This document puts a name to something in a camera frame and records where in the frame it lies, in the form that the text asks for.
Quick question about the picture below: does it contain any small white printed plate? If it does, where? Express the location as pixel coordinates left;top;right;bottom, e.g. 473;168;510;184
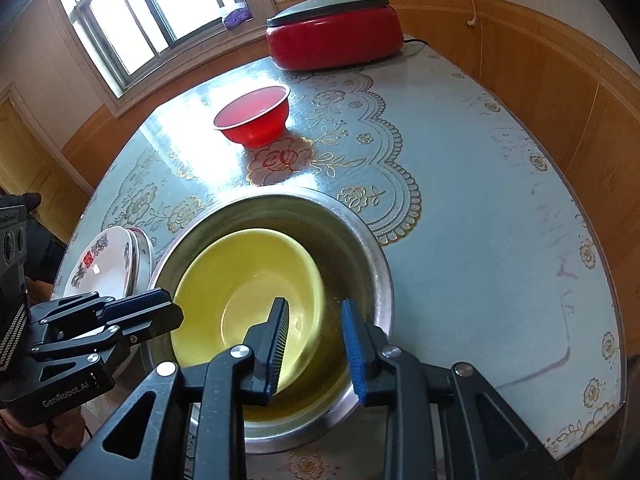
63;226;136;301

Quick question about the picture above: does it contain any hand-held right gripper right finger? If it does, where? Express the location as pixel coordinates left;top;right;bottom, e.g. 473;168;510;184
340;298;568;480

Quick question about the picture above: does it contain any stainless steel basin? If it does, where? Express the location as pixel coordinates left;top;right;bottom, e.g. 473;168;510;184
142;187;394;456

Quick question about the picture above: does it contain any red electric cooking pot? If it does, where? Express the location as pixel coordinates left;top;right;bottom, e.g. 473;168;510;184
265;5;406;71

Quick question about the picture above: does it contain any black power cord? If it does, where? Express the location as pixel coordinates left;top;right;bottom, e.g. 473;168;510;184
402;36;431;58

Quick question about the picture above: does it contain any window with white frame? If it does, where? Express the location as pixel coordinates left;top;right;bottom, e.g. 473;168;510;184
47;0;276;116

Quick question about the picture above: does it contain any pink-rimmed white printed plate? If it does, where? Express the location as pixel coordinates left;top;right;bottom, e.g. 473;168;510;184
132;230;157;302

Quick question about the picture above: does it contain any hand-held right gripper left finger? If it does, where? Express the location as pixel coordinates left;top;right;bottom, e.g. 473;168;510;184
57;296;292;480

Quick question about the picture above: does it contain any red plastic bowl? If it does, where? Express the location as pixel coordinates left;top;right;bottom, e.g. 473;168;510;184
213;85;292;149

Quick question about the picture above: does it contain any dark wooden cabinet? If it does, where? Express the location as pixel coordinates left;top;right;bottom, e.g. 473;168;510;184
25;210;68;281

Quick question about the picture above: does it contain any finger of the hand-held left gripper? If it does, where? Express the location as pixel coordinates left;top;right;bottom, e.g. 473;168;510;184
29;291;118;327
32;287;184;363

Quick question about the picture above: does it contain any yellow plastic bowl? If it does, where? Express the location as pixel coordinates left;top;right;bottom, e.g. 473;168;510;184
170;228;327;396

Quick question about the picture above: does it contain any purple bag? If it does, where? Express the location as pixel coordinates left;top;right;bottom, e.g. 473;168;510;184
221;2;251;28

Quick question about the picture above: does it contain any yellow wooden door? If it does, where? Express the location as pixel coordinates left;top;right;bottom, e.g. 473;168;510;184
0;85;66;198

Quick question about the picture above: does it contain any grey pot lid red knob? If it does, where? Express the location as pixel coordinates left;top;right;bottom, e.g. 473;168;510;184
266;0;391;28

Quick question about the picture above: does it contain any gold floral lace table mat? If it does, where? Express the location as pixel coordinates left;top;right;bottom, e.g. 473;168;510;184
100;67;423;248

